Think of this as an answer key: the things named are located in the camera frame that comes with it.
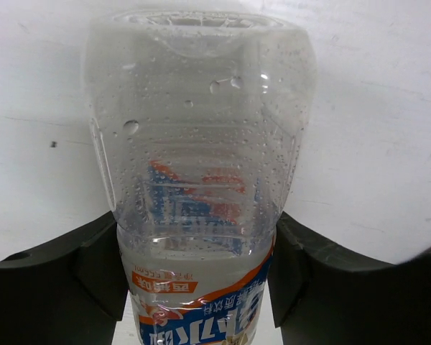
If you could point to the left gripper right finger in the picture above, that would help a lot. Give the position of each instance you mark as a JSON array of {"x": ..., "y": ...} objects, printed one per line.
[{"x": 323, "y": 293}]

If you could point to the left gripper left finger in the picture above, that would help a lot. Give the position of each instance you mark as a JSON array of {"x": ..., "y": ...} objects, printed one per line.
[{"x": 70, "y": 290}]

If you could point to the clear bottle blue orange label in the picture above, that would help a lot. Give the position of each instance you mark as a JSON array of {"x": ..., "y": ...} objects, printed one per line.
[{"x": 197, "y": 119}]

